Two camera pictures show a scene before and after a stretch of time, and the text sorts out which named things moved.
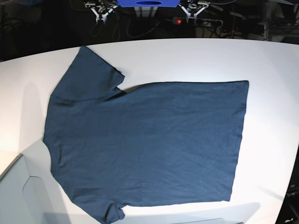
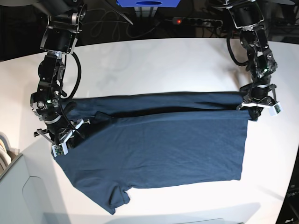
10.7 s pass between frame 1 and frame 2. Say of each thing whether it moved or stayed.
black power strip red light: stayed
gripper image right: moved
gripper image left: moved
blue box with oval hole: stayed
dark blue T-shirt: moved
